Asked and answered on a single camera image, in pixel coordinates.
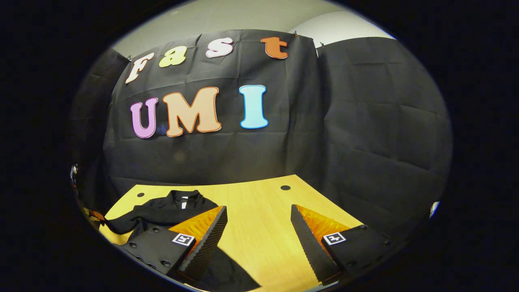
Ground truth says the black buttoned shirt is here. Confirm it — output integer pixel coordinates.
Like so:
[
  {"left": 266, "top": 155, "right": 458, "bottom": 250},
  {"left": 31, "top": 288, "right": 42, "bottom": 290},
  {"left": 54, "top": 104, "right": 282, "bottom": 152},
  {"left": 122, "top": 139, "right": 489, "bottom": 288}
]
[{"left": 105, "top": 190, "right": 260, "bottom": 292}]

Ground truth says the black backdrop cloth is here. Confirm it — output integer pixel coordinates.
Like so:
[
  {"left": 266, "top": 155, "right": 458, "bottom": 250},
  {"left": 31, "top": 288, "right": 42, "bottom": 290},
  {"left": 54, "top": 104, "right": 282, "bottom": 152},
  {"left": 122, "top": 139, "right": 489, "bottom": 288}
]
[{"left": 69, "top": 29, "right": 453, "bottom": 244}]

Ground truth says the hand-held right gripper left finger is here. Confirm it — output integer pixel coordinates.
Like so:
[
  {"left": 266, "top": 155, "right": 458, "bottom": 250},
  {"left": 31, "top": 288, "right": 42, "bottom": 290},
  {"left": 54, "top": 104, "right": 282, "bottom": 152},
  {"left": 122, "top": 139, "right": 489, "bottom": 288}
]
[{"left": 122, "top": 206, "right": 228, "bottom": 284}]

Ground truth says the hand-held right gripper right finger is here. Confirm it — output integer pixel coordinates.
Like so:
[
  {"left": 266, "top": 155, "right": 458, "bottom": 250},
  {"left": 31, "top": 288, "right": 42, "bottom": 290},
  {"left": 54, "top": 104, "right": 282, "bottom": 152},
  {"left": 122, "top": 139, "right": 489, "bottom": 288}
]
[{"left": 290, "top": 204, "right": 394, "bottom": 285}]

